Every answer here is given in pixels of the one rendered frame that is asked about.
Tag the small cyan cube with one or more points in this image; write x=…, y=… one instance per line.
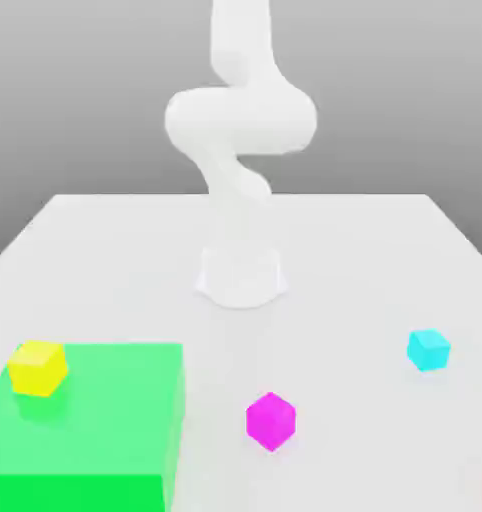
x=429, y=350

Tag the small yellow cube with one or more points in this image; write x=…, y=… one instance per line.
x=37, y=370

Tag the large green box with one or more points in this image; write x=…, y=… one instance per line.
x=105, y=420

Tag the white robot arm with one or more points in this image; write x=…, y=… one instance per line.
x=241, y=120

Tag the small magenta cube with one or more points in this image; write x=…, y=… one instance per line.
x=271, y=422

